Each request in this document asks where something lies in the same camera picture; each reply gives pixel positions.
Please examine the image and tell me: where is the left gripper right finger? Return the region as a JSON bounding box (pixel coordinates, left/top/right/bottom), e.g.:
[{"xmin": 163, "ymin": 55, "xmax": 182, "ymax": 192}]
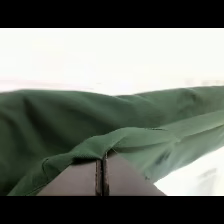
[{"xmin": 102, "ymin": 151, "xmax": 167, "ymax": 197}]

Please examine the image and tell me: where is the dark green shirt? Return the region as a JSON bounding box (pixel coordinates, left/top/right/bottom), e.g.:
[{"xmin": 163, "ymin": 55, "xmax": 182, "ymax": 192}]
[{"xmin": 0, "ymin": 85, "xmax": 224, "ymax": 197}]

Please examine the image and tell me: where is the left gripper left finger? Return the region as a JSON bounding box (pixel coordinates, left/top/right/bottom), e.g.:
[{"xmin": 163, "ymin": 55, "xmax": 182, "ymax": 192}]
[{"xmin": 36, "ymin": 158, "xmax": 103, "ymax": 197}]

